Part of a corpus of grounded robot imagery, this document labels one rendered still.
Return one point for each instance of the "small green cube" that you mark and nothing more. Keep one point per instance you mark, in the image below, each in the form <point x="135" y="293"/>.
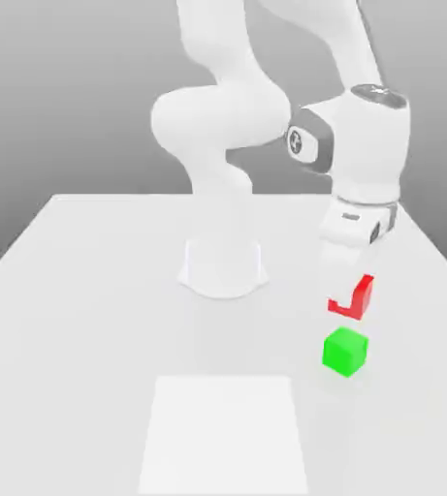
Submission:
<point x="343" y="352"/>

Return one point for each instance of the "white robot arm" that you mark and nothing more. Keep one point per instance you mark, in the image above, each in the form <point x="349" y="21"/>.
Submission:
<point x="215" y="120"/>

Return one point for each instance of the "small red cube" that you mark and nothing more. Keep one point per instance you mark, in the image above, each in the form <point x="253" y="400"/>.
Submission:
<point x="363" y="297"/>

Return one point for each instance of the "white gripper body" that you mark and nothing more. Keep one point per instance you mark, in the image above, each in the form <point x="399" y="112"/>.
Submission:
<point x="339" y="257"/>

